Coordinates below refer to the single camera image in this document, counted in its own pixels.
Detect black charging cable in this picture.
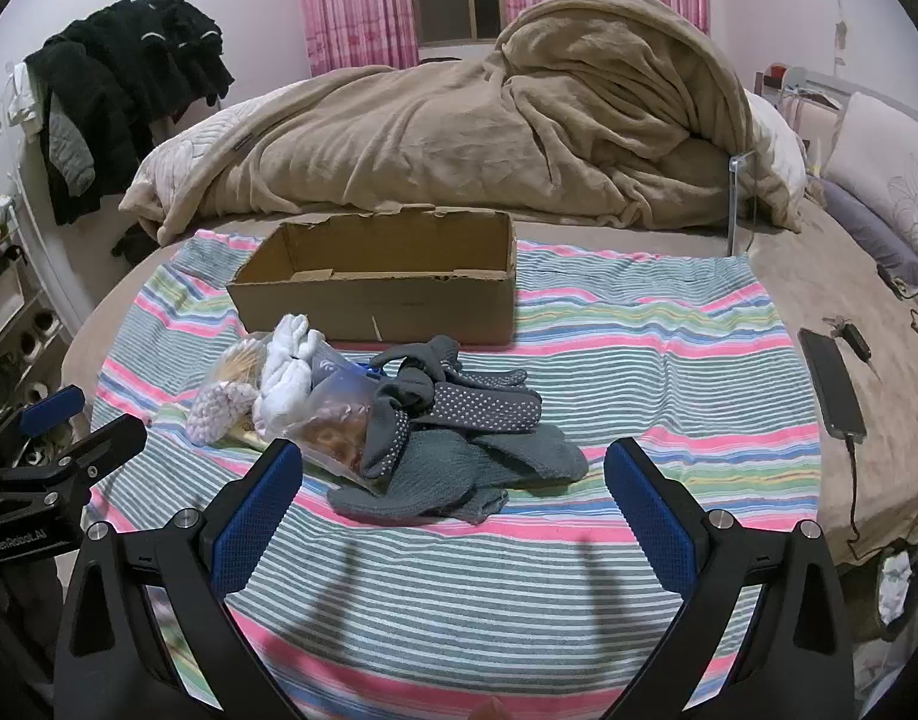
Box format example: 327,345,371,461
843,431,891,565

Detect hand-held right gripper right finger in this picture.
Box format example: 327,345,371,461
604,436,857,720

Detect grey garment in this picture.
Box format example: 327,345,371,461
48,109,97,197

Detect clear plastic bag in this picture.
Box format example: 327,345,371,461
267,358,401,497

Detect brown cardboard box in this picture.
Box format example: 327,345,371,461
226,204,518,347

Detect grey dotted socks pile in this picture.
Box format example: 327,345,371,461
369,336,544,436

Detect grey knit sock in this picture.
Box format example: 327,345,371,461
328,456,510,527
429,424,590,486

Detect pink knit item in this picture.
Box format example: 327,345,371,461
187,380,262,446

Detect white embroidered pillow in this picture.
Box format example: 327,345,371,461
823,92,918,286

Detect purple pillow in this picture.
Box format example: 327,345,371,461
819,180,918,286

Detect striped cloth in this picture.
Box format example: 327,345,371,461
61,229,824,720

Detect white socks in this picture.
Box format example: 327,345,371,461
252,314,329,437

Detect grey dotted sock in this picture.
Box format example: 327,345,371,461
358,379,437,482

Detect bunch of keys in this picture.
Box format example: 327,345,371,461
825,315,880,380

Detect pile of black clothes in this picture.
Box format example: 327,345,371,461
24,0,235,226

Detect black smartphone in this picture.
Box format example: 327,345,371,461
798,328,868,440

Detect storage rack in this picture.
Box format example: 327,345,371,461
0,195,77,428

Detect beige fleece blanket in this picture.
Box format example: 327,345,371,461
140,0,752,241

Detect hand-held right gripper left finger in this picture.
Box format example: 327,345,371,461
54,439,304,720

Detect black cloth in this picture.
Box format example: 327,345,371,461
112,223,161,266

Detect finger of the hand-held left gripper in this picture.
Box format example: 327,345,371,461
0,385,85,460
52,414,149,485

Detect bin with white bag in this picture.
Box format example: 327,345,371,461
870,540,918,642

